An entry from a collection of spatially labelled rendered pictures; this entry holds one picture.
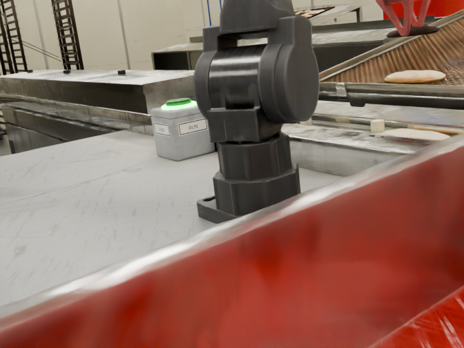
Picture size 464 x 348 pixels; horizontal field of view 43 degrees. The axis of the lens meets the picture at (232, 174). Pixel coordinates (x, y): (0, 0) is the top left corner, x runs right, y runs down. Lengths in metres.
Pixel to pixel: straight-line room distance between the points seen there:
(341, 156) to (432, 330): 0.36
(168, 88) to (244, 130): 0.61
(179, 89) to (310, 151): 0.47
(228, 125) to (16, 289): 0.24
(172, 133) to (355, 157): 0.31
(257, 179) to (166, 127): 0.36
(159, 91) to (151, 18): 7.32
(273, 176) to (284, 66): 0.10
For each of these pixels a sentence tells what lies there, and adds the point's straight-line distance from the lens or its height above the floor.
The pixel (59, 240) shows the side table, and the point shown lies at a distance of 0.62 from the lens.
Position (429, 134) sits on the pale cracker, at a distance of 0.72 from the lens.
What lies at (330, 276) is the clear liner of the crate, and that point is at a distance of 0.31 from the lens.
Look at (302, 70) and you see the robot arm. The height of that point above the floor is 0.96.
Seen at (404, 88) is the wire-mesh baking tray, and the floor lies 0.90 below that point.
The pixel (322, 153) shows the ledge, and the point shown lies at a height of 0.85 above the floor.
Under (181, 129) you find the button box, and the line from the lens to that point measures 0.88.
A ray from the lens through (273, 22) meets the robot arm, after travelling 0.56.
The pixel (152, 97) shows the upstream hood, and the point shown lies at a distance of 1.13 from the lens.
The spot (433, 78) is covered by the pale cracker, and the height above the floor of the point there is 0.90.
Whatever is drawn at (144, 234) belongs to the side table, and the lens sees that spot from 0.59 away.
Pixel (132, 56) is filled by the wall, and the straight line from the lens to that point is 8.29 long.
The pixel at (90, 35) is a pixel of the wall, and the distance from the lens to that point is 8.08.
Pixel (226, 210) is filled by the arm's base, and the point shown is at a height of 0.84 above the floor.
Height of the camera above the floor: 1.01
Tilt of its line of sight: 15 degrees down
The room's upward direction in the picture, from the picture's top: 7 degrees counter-clockwise
